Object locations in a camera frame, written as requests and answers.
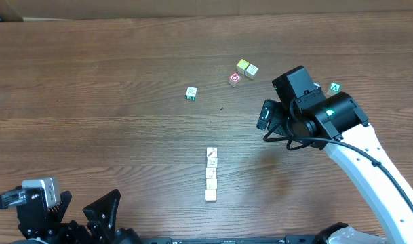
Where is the wooden block with dots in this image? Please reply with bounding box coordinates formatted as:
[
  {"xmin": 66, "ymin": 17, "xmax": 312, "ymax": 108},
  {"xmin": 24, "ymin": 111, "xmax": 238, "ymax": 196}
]
[{"xmin": 205, "ymin": 167, "xmax": 217, "ymax": 179}]

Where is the green letter wooden block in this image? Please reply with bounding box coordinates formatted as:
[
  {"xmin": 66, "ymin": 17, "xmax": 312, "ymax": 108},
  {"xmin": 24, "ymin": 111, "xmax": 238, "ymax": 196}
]
[{"xmin": 327, "ymin": 83, "xmax": 342, "ymax": 96}]

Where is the wooden block with squiggle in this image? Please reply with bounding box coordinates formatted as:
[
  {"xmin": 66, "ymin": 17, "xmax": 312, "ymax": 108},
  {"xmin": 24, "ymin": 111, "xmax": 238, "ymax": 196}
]
[{"xmin": 206, "ymin": 178, "xmax": 218, "ymax": 190}]

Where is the red framed wooden block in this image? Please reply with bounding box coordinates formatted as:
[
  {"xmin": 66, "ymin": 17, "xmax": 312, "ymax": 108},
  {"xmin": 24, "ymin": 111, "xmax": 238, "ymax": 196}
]
[{"xmin": 229, "ymin": 72, "xmax": 241, "ymax": 87}]

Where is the green sided wooden block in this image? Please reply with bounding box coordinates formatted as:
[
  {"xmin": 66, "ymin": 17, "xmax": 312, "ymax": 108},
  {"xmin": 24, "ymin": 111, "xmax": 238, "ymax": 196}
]
[{"xmin": 185, "ymin": 87, "xmax": 197, "ymax": 101}]

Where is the wooden block number three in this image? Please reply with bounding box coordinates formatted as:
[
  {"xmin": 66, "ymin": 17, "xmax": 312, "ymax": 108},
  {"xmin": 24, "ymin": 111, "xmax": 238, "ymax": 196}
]
[{"xmin": 205, "ymin": 189, "xmax": 217, "ymax": 202}]

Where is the wooden block with hammer picture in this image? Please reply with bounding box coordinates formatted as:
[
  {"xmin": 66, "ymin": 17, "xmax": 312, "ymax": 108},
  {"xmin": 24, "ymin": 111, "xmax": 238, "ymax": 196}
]
[{"xmin": 207, "ymin": 147, "xmax": 218, "ymax": 158}]

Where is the plain wooden block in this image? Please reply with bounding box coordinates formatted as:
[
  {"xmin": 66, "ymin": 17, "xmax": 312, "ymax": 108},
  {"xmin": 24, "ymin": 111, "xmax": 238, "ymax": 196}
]
[{"xmin": 245, "ymin": 64, "xmax": 258, "ymax": 80}]

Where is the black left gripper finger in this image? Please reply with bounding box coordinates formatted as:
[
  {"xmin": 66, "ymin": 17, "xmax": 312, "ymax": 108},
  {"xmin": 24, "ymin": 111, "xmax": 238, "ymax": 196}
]
[
  {"xmin": 83, "ymin": 189, "xmax": 121, "ymax": 241},
  {"xmin": 48, "ymin": 191, "xmax": 72, "ymax": 222}
]

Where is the yellow top wooden block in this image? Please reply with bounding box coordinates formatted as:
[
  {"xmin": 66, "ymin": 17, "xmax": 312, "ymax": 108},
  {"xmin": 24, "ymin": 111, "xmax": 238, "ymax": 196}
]
[{"xmin": 236, "ymin": 59, "xmax": 250, "ymax": 75}]

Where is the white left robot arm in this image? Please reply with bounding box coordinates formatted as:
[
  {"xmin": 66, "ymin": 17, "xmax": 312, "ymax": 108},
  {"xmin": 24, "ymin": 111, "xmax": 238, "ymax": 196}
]
[{"xmin": 16, "ymin": 189, "xmax": 142, "ymax": 244}]

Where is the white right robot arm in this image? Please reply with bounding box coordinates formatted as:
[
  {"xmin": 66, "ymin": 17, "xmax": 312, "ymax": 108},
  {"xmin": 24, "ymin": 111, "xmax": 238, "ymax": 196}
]
[{"xmin": 257, "ymin": 91, "xmax": 413, "ymax": 243}]

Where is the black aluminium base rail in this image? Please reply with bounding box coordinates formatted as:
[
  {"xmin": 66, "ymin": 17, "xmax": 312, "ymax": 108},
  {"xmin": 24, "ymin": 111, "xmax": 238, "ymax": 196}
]
[{"xmin": 141, "ymin": 235, "xmax": 325, "ymax": 244}]

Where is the yellow sided wooden block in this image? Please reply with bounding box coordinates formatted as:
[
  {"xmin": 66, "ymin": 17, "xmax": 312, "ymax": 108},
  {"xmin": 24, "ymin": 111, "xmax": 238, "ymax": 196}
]
[{"xmin": 207, "ymin": 157, "xmax": 218, "ymax": 168}]

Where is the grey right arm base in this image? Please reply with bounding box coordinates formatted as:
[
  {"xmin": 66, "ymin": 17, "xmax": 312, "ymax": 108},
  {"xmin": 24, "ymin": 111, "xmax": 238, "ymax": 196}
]
[{"xmin": 312, "ymin": 222, "xmax": 390, "ymax": 244}]

